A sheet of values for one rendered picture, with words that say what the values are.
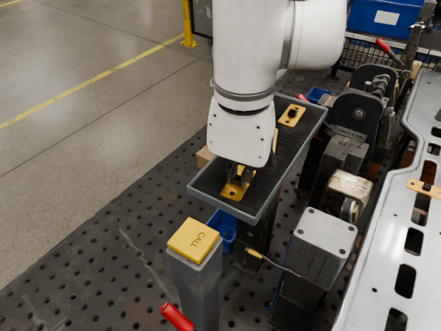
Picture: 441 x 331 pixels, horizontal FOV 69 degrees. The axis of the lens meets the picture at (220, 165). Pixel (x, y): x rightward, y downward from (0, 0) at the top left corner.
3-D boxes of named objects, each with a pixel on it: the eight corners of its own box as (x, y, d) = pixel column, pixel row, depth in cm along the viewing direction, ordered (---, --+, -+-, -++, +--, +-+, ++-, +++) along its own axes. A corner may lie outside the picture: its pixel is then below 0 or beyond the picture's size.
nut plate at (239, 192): (239, 202, 55) (239, 198, 54) (219, 195, 56) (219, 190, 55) (256, 171, 60) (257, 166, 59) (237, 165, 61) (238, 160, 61)
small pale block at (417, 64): (382, 146, 135) (420, 66, 110) (374, 143, 137) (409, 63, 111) (384, 142, 138) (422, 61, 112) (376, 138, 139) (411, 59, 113)
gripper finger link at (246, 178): (241, 161, 52) (239, 188, 57) (260, 167, 51) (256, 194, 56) (249, 149, 54) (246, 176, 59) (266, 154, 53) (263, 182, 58)
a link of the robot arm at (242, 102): (199, 85, 42) (201, 104, 44) (263, 101, 40) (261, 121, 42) (226, 58, 48) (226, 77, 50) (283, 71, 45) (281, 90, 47)
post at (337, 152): (309, 254, 99) (344, 159, 71) (294, 246, 101) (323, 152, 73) (315, 242, 102) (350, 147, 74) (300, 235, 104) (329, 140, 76)
